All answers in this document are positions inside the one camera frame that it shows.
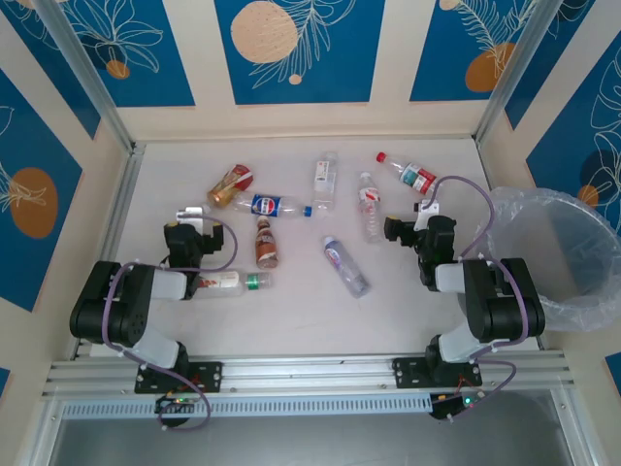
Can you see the clear water bottle red label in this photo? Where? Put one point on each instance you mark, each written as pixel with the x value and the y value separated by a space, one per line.
pixel 369 213

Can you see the green cap clear bottle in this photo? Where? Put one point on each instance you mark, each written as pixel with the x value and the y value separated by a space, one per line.
pixel 228 284

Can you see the brown chocolate drink bottle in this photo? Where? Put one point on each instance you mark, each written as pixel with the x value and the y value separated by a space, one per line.
pixel 268 247

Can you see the gold and red drink bottle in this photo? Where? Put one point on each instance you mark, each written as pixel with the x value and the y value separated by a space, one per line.
pixel 233 182

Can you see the blue label cola bottle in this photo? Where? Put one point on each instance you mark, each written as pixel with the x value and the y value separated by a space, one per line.
pixel 266 206

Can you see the small blue label water bottle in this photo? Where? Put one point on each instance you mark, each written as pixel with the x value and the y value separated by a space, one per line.
pixel 342 262

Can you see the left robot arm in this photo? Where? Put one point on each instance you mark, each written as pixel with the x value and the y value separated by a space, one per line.
pixel 107 310

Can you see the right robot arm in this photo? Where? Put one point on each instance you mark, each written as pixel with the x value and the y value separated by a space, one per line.
pixel 504 310

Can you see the bin with clear plastic liner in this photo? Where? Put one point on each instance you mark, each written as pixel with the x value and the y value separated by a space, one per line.
pixel 582 315

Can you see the red cap clear bottle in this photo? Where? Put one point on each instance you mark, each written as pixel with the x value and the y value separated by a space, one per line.
pixel 412 176

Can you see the clear bottle white label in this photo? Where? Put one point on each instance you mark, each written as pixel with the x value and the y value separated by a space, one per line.
pixel 324 184

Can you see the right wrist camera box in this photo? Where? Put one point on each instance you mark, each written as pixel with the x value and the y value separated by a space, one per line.
pixel 429 211

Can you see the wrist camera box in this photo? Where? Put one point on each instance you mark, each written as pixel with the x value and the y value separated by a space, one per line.
pixel 429 211
pixel 191 213

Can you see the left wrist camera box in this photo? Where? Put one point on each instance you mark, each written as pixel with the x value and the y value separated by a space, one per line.
pixel 191 213

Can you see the aluminium side rail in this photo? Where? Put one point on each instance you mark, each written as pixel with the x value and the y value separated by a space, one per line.
pixel 121 209

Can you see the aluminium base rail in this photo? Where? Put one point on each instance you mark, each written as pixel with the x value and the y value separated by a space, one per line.
pixel 301 371

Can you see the aluminium frame post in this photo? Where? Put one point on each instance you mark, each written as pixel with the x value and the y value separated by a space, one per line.
pixel 509 68
pixel 92 82

